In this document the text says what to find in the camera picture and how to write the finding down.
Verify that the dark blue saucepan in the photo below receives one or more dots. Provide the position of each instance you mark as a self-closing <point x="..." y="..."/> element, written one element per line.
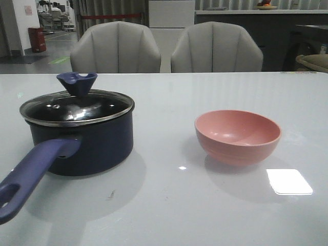
<point x="73" y="151"/>

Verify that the black appliance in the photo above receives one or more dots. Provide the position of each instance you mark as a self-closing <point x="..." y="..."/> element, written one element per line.
<point x="305" y="40"/>

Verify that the dark sideboard counter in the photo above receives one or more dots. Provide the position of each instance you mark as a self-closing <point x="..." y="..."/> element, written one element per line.
<point x="270" y="29"/>

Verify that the pink bowl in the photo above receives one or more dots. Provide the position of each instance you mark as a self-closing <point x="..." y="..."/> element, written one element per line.
<point x="237" y="138"/>

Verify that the red trash bin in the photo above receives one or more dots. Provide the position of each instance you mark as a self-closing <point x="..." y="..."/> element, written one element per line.
<point x="37" y="39"/>

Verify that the grey upholstered chair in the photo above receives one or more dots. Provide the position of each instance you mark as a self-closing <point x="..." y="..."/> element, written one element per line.
<point x="216" y="47"/>
<point x="116" y="47"/>

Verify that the right grey upholstered chair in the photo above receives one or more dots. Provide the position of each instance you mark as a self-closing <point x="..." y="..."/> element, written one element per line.
<point x="216" y="47"/>

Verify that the white cabinet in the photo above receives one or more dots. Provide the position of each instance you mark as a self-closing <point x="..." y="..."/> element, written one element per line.
<point x="167" y="19"/>

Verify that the fruit plate on counter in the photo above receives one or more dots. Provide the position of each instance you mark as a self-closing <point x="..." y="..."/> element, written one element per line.
<point x="265" y="5"/>

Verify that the left grey upholstered chair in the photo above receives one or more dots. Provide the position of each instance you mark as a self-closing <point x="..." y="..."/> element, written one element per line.
<point x="116" y="47"/>

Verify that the glass lid with blue knob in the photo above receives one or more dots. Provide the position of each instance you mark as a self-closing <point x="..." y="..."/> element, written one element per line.
<point x="78" y="105"/>

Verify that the red barrier belt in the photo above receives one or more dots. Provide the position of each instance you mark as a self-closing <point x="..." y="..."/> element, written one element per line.
<point x="119" y="16"/>

